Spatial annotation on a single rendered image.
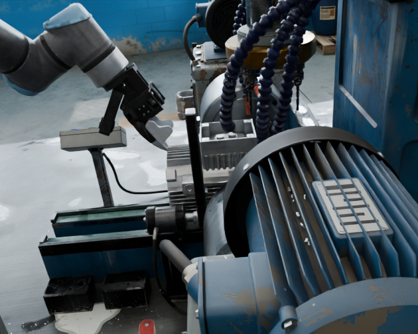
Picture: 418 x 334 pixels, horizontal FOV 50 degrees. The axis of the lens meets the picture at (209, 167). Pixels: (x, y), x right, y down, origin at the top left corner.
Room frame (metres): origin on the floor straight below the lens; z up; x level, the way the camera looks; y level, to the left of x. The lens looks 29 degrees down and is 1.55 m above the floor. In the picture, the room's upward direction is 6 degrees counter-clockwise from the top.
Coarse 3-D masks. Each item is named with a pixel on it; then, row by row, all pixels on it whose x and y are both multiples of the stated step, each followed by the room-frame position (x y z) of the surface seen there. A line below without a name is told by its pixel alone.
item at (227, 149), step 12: (240, 120) 0.94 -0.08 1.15; (252, 120) 0.94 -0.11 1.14; (204, 132) 0.93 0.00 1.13; (216, 132) 0.94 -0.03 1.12; (240, 132) 0.94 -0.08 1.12; (252, 132) 0.90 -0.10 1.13; (204, 144) 0.85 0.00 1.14; (216, 144) 0.85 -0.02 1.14; (228, 144) 0.85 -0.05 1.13; (240, 144) 0.84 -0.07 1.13; (252, 144) 0.84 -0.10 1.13; (204, 156) 0.85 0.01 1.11; (216, 156) 0.84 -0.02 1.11; (228, 156) 0.84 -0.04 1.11; (240, 156) 0.84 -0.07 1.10; (204, 168) 0.85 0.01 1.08
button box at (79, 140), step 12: (60, 132) 1.13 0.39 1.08; (72, 132) 1.13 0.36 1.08; (84, 132) 1.13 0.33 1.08; (96, 132) 1.13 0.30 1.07; (120, 132) 1.12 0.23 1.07; (60, 144) 1.12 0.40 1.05; (72, 144) 1.11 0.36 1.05; (84, 144) 1.11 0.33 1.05; (96, 144) 1.11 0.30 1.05; (108, 144) 1.11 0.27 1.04; (120, 144) 1.12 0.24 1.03
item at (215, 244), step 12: (216, 192) 0.68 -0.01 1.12; (216, 204) 0.64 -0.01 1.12; (204, 216) 0.67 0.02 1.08; (216, 216) 0.61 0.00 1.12; (204, 228) 0.64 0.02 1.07; (216, 228) 0.58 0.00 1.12; (204, 240) 0.61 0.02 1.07; (216, 240) 0.55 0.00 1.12; (204, 252) 0.58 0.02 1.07; (216, 252) 0.52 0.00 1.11; (228, 252) 0.52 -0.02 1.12
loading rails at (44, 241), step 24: (72, 216) 0.96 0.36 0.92; (96, 216) 0.95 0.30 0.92; (120, 216) 0.94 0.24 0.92; (144, 216) 0.93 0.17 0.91; (48, 240) 0.87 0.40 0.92; (72, 240) 0.86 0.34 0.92; (96, 240) 0.84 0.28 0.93; (120, 240) 0.83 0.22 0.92; (144, 240) 0.83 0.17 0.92; (192, 240) 0.83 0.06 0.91; (48, 264) 0.84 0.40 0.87; (72, 264) 0.83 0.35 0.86; (96, 264) 0.83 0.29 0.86; (120, 264) 0.83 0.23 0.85; (144, 264) 0.83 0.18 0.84
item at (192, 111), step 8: (192, 112) 0.75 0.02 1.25; (192, 120) 0.75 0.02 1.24; (192, 128) 0.75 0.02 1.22; (192, 136) 0.75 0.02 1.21; (192, 144) 0.75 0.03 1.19; (192, 152) 0.75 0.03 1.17; (192, 160) 0.75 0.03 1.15; (200, 160) 0.75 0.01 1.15; (192, 168) 0.75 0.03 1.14; (200, 168) 0.75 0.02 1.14; (192, 176) 0.75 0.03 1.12; (200, 176) 0.75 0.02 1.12; (200, 184) 0.75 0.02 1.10; (200, 192) 0.75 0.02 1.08; (200, 200) 0.75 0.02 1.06; (200, 208) 0.75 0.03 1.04; (200, 216) 0.75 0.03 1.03; (200, 224) 0.75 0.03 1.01
